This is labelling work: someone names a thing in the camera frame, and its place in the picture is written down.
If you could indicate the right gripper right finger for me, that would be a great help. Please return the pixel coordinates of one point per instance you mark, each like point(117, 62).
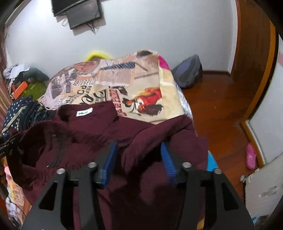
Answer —
point(173, 165)

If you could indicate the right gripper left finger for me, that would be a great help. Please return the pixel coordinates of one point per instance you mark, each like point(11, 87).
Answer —
point(105, 165)

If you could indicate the maroon button shirt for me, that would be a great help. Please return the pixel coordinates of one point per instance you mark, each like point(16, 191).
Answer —
point(89, 168)

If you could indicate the colourful bed sheet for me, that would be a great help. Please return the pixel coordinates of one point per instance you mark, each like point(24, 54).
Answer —
point(211, 163)

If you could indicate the pink croc slipper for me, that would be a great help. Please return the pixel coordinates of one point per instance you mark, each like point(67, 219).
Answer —
point(250, 157)

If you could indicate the white radiator heater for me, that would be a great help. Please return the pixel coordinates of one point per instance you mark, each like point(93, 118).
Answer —
point(263, 188)

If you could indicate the dark blue jeans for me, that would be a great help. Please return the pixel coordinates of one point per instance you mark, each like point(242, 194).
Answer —
point(33, 114)

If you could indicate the newspaper print blanket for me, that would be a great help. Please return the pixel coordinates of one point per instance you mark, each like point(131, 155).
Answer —
point(140, 85)

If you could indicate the navy patterned cloth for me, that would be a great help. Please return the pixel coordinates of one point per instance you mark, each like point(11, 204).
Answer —
point(14, 114)

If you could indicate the grey purple backpack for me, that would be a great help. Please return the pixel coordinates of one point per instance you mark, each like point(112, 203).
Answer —
point(188, 72)

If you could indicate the orange box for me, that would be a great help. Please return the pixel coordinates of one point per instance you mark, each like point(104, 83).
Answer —
point(18, 90)

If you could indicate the yellow pillow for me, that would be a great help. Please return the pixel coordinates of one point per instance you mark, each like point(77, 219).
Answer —
point(97, 55)

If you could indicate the striped pink curtain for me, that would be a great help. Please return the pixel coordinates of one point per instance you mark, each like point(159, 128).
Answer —
point(5, 100)

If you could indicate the brown wooden door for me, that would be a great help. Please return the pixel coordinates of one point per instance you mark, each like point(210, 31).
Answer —
point(256, 49)

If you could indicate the small black wall monitor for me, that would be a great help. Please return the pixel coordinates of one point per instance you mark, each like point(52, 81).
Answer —
point(84, 12)

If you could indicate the large wall television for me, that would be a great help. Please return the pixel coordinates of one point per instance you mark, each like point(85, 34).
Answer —
point(60, 6)

